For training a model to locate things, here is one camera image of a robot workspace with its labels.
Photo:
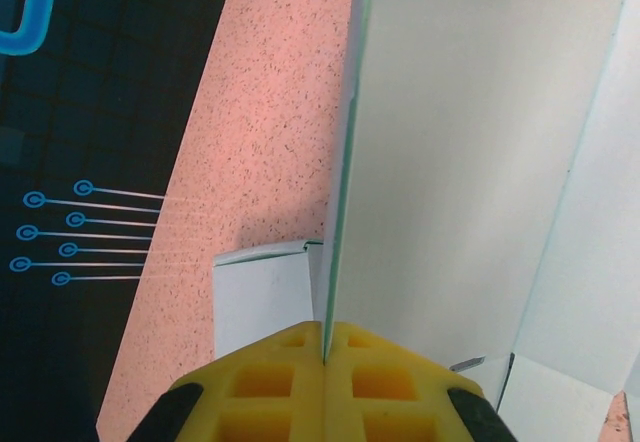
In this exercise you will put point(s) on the teal paper box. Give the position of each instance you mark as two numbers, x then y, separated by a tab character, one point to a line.
450	162

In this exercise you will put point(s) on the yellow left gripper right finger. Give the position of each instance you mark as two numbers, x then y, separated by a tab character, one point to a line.
380	352

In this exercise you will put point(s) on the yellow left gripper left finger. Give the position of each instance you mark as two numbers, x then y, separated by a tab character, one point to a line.
280	352

